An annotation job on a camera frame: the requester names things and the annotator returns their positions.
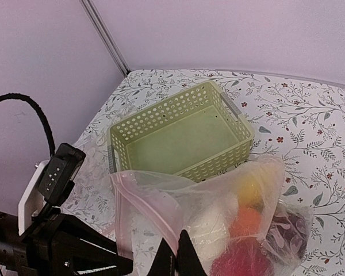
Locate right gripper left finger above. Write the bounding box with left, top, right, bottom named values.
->
left=148, top=239, right=175, bottom=276

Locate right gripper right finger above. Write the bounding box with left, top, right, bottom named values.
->
left=177, top=229, right=207, bottom=276

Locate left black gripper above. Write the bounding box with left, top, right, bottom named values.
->
left=0, top=211, right=133, bottom=275

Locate white toy garlic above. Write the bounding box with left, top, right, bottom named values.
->
left=186, top=194, right=239, bottom=262

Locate red toy apple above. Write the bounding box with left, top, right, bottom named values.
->
left=210, top=237, right=274, bottom=276

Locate clear zip top bag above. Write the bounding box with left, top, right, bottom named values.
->
left=110, top=156, right=313, bottom=275

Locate orange toy orange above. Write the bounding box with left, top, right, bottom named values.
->
left=229, top=207, right=261, bottom=238

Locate yellow toy mango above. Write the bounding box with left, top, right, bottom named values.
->
left=236, top=175, right=263, bottom=210

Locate dark red toy fruit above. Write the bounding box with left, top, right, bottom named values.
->
left=263, top=204, right=310, bottom=266

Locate left clear dotted bag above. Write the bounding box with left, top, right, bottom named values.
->
left=61, top=133, right=115, bottom=239

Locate green perforated plastic basket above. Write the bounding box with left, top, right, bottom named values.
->
left=107, top=81, right=255, bottom=182

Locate floral table mat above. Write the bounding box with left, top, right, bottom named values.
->
left=60, top=68, right=345, bottom=276

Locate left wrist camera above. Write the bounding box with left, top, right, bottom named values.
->
left=18, top=143, right=86, bottom=235

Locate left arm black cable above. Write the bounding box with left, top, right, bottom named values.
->
left=0, top=92, right=57, bottom=158

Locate left aluminium frame post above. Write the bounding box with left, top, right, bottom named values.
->
left=80, top=0, right=131, bottom=77

